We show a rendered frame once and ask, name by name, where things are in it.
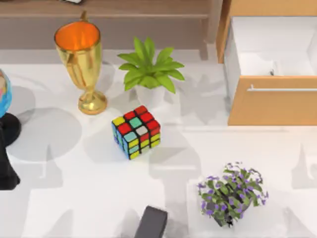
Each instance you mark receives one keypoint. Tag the blue globe black stand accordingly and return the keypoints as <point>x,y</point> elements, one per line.
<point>5,99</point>

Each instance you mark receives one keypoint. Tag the wooden shelf unit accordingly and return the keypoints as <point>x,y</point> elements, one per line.
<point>104,22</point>

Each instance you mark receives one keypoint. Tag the green potted plant white pot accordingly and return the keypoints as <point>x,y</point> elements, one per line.
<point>151,72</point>

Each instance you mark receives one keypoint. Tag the multicoloured puzzle cube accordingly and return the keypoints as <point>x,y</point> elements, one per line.
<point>135,131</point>

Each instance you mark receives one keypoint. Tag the pale wooden drawer front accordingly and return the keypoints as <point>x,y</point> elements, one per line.
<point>275,104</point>

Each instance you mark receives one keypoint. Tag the wooden cupboard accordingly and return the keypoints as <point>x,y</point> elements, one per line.
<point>247,15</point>

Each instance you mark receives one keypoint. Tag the purple flowering plant dark pot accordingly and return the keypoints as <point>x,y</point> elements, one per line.
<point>230,196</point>

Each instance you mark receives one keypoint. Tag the gold trophy cup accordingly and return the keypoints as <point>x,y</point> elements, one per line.
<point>81,62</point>

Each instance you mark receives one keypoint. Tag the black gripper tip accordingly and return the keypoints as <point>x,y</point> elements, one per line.
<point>5,171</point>

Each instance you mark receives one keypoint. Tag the open drawer white inside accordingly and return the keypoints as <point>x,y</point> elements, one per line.
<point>270,49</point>

